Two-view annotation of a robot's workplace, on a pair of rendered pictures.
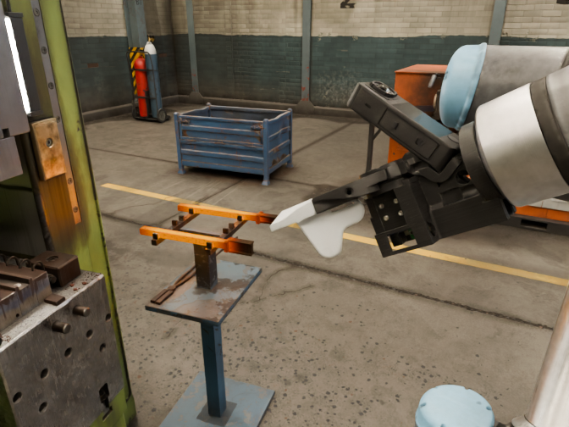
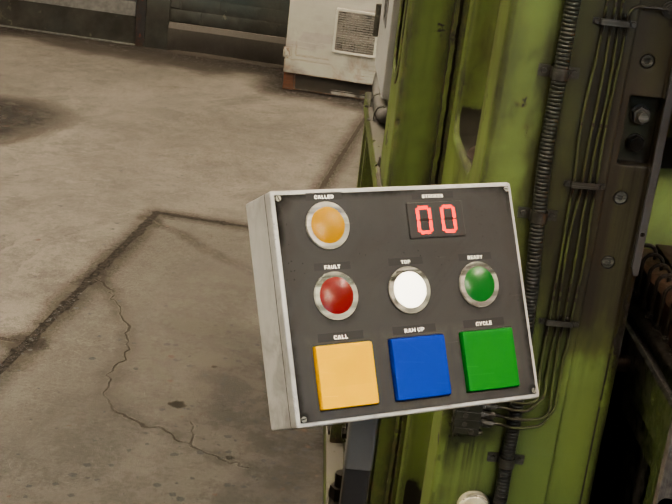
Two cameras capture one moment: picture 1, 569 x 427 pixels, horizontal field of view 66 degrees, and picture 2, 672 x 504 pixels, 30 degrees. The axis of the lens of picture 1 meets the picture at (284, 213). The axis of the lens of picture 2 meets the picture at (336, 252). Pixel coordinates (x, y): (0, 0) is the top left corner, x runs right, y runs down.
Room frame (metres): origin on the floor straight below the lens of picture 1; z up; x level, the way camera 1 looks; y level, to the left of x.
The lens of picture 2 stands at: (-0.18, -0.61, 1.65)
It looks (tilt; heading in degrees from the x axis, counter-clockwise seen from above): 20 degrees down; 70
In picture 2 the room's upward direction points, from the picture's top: 7 degrees clockwise
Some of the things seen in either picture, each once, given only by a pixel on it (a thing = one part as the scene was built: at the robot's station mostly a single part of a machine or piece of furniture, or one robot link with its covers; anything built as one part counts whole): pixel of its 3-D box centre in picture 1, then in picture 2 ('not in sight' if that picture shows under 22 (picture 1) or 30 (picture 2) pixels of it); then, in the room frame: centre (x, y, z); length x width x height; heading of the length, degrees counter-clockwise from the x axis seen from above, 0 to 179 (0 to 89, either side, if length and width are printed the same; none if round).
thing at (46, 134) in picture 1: (47, 148); not in sight; (1.30, 0.71, 1.27); 0.09 x 0.02 x 0.17; 162
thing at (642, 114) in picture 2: not in sight; (639, 130); (0.82, 0.89, 1.24); 0.03 x 0.03 x 0.07; 72
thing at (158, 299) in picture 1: (200, 264); not in sight; (1.63, 0.35, 0.68); 0.60 x 0.04 x 0.01; 157
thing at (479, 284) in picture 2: not in sight; (478, 284); (0.51, 0.70, 1.09); 0.05 x 0.03 x 0.04; 162
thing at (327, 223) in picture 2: not in sight; (327, 225); (0.30, 0.72, 1.16); 0.05 x 0.03 x 0.04; 162
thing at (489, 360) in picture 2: not in sight; (488, 359); (0.51, 0.66, 1.01); 0.07 x 0.05 x 0.07; 7
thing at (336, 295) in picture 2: not in sight; (336, 295); (0.31, 0.68, 1.09); 0.05 x 0.03 x 0.04; 162
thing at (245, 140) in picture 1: (234, 141); not in sight; (5.20, 0.59, 0.36); 1.20 x 0.80 x 0.72; 68
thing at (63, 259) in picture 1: (54, 268); not in sight; (1.15, 0.68, 0.95); 0.12 x 0.08 x 0.06; 72
